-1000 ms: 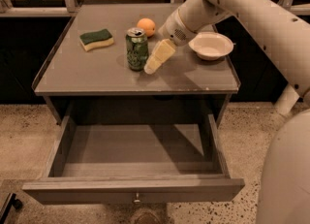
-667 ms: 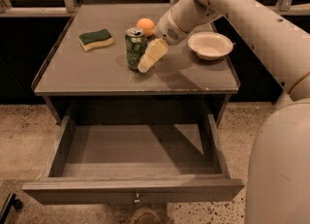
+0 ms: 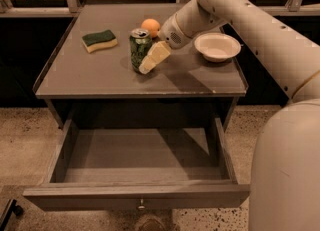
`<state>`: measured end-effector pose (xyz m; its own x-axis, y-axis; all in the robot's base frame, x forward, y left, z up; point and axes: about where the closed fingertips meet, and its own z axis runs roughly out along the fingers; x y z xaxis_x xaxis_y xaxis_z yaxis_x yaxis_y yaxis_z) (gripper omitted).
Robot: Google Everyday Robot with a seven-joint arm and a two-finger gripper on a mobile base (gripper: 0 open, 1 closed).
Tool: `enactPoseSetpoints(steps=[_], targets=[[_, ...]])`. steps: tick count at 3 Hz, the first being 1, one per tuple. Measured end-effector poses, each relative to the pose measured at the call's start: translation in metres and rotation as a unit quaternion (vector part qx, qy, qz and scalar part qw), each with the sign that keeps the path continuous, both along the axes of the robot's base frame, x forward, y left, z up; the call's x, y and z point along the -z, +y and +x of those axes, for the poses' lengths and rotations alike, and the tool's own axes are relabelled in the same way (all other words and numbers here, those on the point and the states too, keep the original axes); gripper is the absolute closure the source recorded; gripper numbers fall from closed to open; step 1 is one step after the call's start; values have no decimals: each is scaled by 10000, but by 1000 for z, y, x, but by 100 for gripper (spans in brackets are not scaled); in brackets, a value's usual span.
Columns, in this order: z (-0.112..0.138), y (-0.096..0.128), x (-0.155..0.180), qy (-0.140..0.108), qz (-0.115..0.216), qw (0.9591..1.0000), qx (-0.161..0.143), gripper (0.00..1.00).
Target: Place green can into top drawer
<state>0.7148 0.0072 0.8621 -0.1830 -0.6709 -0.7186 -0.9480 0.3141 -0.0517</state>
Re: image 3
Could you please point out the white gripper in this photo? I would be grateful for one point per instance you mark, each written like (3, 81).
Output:
(170, 32)

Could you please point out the green soda can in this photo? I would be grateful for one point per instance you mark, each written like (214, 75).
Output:
(140, 43)

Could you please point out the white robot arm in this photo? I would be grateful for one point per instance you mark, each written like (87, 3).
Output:
(285, 172)

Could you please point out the open grey top drawer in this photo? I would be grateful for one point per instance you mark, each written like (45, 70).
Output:
(112, 169)

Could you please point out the metal drawer knob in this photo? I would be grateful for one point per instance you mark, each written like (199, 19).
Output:
(141, 206)

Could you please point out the orange fruit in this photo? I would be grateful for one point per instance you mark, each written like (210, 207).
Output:
(152, 25)

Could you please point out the grey cabinet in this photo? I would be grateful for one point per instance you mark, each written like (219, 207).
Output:
(76, 74)

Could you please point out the green yellow sponge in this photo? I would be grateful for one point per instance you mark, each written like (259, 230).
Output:
(99, 40)

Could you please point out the white bowl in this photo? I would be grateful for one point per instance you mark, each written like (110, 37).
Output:
(217, 47)

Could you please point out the black caster wheel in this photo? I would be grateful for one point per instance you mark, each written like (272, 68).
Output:
(16, 209)

